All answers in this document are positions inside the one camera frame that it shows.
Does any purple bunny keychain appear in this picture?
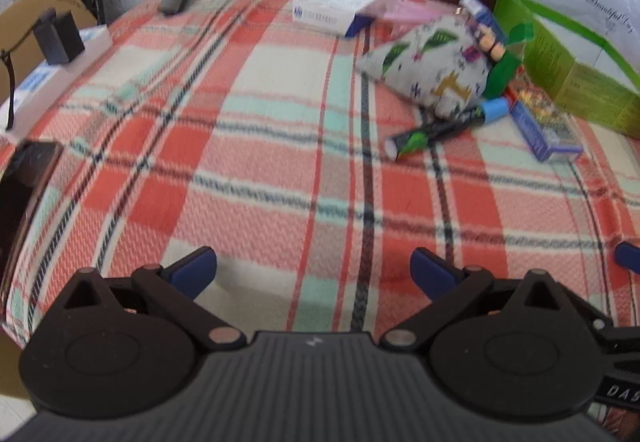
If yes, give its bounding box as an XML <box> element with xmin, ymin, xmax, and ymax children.
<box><xmin>459</xmin><ymin>0</ymin><xmax>508</xmax><ymax>62</ymax></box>

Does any brown cardboard box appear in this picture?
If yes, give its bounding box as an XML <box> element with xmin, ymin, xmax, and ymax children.
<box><xmin>0</xmin><ymin>0</ymin><xmax>99</xmax><ymax>105</ymax></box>

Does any green plastic toy piece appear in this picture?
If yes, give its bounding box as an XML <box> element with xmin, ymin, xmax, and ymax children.
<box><xmin>483</xmin><ymin>22</ymin><xmax>535</xmax><ymax>99</ymax></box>

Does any floral fabric pouch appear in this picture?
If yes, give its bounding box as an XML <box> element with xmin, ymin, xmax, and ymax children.
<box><xmin>356</xmin><ymin>15</ymin><xmax>490</xmax><ymax>120</ymax></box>

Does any plaid bed blanket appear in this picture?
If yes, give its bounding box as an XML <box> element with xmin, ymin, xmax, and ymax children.
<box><xmin>1</xmin><ymin>0</ymin><xmax>639</xmax><ymax>344</ymax></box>

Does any pink mask pack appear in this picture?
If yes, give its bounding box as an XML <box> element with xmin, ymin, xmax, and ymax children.
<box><xmin>358</xmin><ymin>0</ymin><xmax>449</xmax><ymax>24</ymax></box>

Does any blue playing card box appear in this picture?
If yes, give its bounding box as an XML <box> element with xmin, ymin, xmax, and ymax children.
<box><xmin>506</xmin><ymin>86</ymin><xmax>584</xmax><ymax>163</ymax></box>

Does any white HP box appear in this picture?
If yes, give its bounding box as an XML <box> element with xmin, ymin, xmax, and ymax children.
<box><xmin>292</xmin><ymin>0</ymin><xmax>384</xmax><ymax>38</ymax></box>

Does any black cable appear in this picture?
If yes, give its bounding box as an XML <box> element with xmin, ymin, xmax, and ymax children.
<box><xmin>0</xmin><ymin>20</ymin><xmax>44</xmax><ymax>132</ymax></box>

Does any white box on nightstand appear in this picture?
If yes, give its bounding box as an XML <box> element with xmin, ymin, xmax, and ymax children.
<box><xmin>1</xmin><ymin>26</ymin><xmax>112</xmax><ymax>143</ymax></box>

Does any black smartphone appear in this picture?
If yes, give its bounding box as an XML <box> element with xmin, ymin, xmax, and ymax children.
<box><xmin>1</xmin><ymin>141</ymin><xmax>63</xmax><ymax>283</ymax></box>

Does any green cardboard box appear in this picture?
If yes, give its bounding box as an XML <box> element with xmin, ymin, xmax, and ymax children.
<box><xmin>494</xmin><ymin>0</ymin><xmax>639</xmax><ymax>139</ymax></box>

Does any black charger adapter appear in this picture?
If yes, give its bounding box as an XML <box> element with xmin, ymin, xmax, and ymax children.
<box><xmin>32</xmin><ymin>8</ymin><xmax>85</xmax><ymax>66</ymax></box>

